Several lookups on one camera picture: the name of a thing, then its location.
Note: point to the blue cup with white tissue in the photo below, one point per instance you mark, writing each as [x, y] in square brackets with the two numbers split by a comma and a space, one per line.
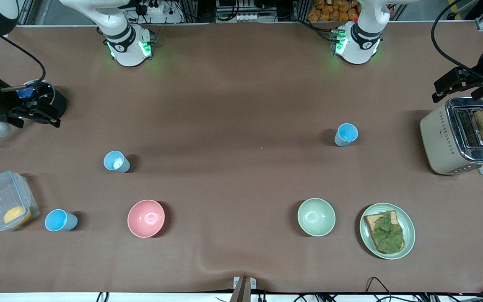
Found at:
[109, 161]

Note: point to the blue paper cup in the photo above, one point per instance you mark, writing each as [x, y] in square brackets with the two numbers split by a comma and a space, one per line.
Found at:
[57, 220]
[347, 133]

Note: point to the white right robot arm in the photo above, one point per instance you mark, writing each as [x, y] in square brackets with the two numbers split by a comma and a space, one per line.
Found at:
[120, 25]

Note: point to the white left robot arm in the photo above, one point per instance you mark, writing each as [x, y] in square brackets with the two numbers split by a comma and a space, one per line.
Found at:
[363, 37]

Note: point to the glass lid with blue knob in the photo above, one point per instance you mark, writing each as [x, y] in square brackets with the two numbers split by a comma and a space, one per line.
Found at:
[25, 92]

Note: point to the beige and chrome toaster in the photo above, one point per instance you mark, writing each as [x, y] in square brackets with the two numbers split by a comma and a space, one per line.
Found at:
[438, 138]

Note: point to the yellow round food item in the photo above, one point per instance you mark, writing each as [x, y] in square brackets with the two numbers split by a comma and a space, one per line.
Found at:
[17, 214]

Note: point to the bag of orange snacks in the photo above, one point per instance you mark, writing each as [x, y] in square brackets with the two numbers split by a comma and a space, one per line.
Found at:
[333, 10]

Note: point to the pink bowl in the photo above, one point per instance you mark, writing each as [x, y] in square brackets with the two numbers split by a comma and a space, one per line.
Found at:
[146, 218]

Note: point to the light green plate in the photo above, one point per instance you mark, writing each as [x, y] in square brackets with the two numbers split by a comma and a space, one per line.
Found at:
[409, 230]

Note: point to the white power strip with plugs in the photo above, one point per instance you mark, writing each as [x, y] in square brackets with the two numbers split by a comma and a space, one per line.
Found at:
[155, 9]

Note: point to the toast slice under lettuce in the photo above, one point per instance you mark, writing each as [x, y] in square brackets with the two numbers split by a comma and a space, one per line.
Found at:
[370, 219]

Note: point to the green lettuce leaf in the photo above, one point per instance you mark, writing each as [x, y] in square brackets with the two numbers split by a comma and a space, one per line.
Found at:
[388, 235]

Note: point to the light green bowl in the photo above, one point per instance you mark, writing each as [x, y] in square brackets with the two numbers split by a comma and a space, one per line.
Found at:
[316, 217]

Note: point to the brown table cloth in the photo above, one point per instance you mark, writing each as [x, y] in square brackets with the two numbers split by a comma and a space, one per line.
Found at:
[241, 105]

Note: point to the small white power strip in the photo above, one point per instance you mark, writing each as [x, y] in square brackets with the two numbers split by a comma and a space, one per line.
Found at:
[247, 17]

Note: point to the metal camera stand bracket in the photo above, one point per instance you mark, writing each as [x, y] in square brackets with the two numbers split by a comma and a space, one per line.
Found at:
[243, 289]

